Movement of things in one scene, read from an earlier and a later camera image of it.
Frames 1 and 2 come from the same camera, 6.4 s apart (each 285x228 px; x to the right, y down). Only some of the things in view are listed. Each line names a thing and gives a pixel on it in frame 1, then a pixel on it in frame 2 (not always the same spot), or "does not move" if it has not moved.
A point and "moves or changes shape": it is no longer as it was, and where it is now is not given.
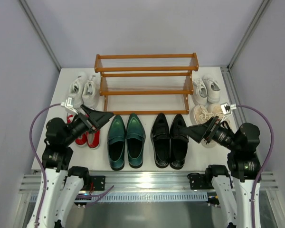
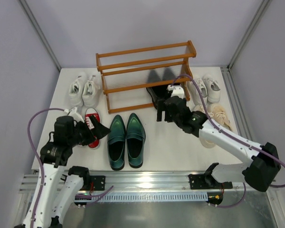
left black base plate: [99, 182] does not move
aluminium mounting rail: [152, 181] does not move
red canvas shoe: [82, 139] moves or changes shape
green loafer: [116, 142] does not move
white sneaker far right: [213, 88] does not move
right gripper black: [210, 130] → [166, 110]
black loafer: [160, 135] → [158, 93]
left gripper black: [88, 122] → [89, 132]
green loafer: [135, 138] does not move
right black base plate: [199, 182] does not move
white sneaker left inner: [90, 94] does not move
